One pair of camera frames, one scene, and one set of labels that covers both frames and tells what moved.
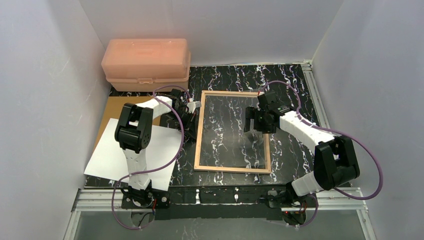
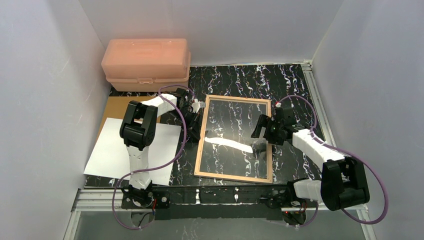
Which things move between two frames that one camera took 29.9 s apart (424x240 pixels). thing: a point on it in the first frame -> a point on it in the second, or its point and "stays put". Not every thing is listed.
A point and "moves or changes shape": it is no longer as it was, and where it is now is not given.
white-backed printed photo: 109,160 stays put
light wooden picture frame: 198,157 moves or changes shape
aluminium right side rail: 309,74 stays put
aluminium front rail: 113,199 stays put
